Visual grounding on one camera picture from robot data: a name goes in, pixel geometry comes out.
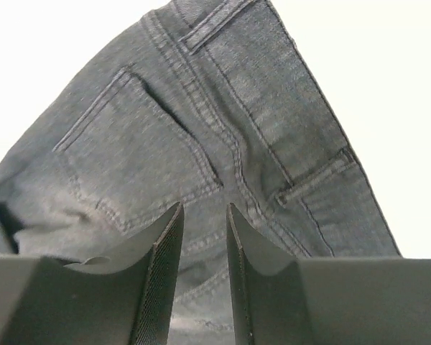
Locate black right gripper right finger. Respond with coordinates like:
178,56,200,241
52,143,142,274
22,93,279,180
226,204,431,345

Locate black trousers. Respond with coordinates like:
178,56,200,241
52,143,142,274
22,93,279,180
0,1,399,344

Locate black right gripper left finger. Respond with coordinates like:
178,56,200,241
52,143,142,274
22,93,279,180
0,203,184,344

